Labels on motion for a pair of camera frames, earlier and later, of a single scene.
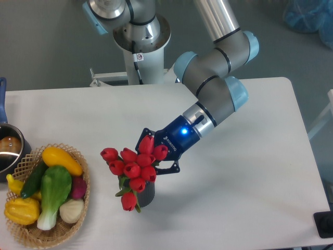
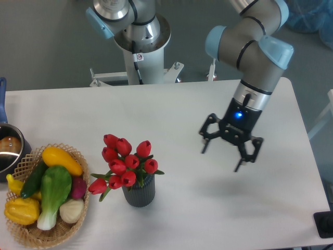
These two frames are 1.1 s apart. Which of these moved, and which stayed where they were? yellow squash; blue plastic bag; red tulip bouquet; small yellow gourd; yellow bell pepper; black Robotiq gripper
Moved: black Robotiq gripper; red tulip bouquet
Stayed: small yellow gourd; blue plastic bag; yellow squash; yellow bell pepper
